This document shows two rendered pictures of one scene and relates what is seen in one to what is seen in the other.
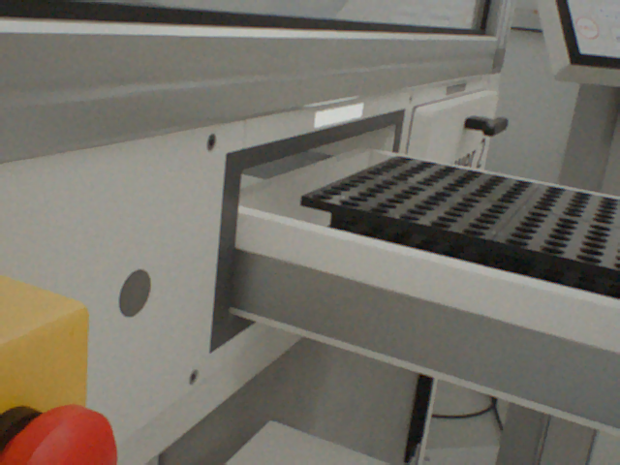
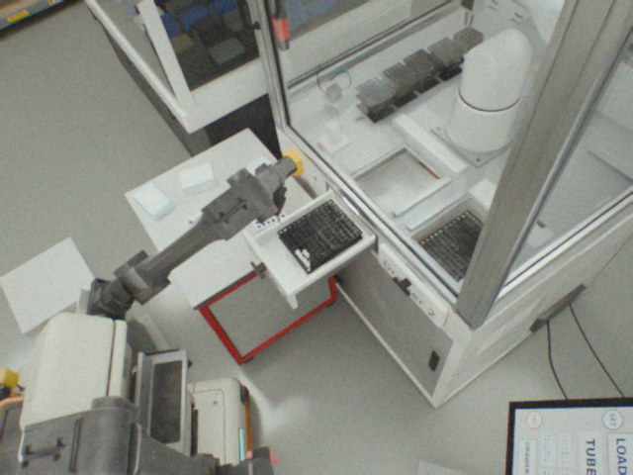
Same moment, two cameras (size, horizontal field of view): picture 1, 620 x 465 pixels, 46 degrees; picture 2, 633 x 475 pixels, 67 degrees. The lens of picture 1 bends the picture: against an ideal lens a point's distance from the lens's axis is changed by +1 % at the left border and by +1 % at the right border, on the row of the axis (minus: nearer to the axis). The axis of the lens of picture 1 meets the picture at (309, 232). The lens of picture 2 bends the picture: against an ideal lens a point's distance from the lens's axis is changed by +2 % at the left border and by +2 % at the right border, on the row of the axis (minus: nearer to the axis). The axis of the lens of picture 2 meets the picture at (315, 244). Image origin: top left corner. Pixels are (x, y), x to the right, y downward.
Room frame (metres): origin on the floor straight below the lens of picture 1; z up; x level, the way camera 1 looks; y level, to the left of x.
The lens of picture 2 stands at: (1.00, -0.80, 2.19)
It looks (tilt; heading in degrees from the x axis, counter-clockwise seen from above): 57 degrees down; 131
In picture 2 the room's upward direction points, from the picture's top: 10 degrees counter-clockwise
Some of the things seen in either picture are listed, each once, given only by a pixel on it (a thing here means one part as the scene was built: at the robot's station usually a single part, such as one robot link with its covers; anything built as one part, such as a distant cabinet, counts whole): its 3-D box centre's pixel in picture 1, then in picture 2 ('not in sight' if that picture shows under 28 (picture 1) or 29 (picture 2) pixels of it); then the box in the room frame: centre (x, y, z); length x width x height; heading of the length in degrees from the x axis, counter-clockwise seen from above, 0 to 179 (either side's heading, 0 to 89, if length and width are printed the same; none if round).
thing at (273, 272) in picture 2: not in sight; (269, 268); (0.37, -0.31, 0.87); 0.29 x 0.02 x 0.11; 157
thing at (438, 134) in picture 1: (453, 149); (410, 284); (0.78, -0.14, 0.87); 0.29 x 0.02 x 0.11; 157
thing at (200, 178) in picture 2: not in sight; (198, 179); (-0.16, -0.09, 0.79); 0.13 x 0.09 x 0.05; 52
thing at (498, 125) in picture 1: (483, 124); (405, 284); (0.77, -0.17, 0.91); 0.07 x 0.04 x 0.01; 157
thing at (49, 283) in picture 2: not in sight; (98, 324); (-0.36, -0.71, 0.38); 0.30 x 0.30 x 0.76; 70
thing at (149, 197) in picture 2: not in sight; (153, 200); (-0.25, -0.25, 0.78); 0.15 x 0.10 x 0.04; 168
